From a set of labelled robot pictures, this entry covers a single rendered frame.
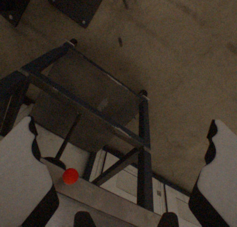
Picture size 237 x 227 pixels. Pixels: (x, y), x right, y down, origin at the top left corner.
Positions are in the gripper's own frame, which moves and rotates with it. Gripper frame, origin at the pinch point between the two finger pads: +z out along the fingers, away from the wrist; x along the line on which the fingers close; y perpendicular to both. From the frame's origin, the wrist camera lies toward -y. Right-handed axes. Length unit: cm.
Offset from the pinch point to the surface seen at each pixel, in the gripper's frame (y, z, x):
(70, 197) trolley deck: 27.0, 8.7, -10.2
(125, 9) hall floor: -10, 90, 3
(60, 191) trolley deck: 25.6, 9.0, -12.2
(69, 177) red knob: 21.7, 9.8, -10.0
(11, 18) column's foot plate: -6, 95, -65
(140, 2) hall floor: -14, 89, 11
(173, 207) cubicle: 143, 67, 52
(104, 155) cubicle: 98, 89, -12
